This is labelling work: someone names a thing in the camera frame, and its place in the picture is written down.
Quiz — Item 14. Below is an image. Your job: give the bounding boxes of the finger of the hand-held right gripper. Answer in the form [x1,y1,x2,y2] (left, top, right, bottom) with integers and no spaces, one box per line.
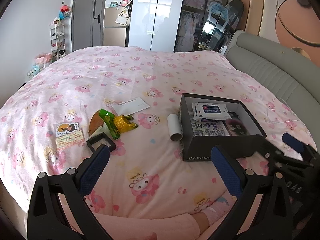
[281,132,319,167]
[252,136,284,173]

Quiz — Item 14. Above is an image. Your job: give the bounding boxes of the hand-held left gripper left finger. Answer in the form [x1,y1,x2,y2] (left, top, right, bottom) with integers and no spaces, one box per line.
[27,144,115,240]

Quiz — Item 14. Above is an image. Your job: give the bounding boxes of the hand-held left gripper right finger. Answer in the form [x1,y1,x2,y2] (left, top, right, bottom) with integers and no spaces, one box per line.
[211,145,293,240]

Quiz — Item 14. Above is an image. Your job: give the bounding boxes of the black cardboard box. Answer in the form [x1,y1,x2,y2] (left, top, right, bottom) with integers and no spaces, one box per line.
[179,92,267,162]

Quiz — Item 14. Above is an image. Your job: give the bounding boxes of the pink printed card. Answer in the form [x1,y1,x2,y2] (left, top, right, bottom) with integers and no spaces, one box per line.
[55,132,85,151]

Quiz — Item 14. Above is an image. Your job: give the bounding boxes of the cartoon character sticker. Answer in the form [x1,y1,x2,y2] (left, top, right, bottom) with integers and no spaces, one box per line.
[55,122,82,138]

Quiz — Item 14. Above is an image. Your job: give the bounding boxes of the green corn snack packet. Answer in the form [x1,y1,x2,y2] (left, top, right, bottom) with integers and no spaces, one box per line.
[99,109,139,140]

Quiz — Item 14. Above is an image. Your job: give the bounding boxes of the cardboard tube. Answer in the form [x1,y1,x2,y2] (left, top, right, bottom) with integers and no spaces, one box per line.
[167,113,183,141]

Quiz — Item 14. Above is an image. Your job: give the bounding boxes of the white envelope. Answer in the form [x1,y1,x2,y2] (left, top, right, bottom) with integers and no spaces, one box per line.
[111,97,150,116]

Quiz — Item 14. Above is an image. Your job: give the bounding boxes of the black square display case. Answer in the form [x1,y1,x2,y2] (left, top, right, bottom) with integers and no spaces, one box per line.
[86,134,116,153]

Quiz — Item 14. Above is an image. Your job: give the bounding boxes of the pale folded paper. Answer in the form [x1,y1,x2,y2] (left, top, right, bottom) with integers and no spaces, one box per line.
[89,127,107,138]

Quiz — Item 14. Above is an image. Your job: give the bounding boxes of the dark disc-patterned booklet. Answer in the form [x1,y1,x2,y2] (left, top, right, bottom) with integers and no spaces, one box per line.
[224,111,250,136]

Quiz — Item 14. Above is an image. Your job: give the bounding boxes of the brown wooden comb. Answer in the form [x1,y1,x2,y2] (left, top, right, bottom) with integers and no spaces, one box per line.
[89,111,108,138]

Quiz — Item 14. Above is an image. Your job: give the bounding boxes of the black handwritten card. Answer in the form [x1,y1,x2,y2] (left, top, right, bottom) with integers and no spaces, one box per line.
[192,120,230,137]

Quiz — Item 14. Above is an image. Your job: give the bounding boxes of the person's pink sock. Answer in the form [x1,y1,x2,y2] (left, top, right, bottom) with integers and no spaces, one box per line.
[194,204,227,230]

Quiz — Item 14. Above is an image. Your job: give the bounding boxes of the white wet wipes pack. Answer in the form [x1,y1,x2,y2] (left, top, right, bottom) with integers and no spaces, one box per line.
[192,102,232,120]

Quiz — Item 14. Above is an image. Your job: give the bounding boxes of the grey padded bed headboard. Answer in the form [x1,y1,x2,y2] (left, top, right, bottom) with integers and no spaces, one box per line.
[224,29,320,155]

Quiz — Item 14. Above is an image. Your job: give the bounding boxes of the pink cartoon printed blanket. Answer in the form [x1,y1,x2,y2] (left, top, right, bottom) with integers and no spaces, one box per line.
[0,45,315,220]

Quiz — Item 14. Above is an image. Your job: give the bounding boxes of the teal boxes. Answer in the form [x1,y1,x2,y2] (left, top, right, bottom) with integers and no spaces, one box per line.
[27,64,46,77]

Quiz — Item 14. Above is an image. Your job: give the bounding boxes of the white shelf rack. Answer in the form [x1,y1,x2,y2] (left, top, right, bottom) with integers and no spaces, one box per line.
[49,21,67,61]

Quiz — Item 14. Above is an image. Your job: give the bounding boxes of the beige cabinet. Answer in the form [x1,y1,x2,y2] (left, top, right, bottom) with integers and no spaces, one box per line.
[102,6,130,47]

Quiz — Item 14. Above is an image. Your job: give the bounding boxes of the black skateboard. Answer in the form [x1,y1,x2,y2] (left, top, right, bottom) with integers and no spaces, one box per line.
[206,0,244,52]

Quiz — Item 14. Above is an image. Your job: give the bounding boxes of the dark glass cabinet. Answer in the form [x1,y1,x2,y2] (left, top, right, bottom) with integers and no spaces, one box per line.
[174,0,230,53]

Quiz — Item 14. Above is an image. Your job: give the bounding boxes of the grey door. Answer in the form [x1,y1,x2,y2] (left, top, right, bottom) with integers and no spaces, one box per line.
[72,0,109,53]

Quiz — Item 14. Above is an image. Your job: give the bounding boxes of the white hanging bag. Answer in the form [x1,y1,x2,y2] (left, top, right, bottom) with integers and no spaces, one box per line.
[115,6,132,26]

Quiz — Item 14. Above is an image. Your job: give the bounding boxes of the glossy white wardrobe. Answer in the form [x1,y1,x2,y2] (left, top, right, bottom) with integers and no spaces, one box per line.
[129,0,187,53]

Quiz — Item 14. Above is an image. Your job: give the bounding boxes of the thin white cable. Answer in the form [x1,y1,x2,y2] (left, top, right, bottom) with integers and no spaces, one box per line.
[265,97,304,126]

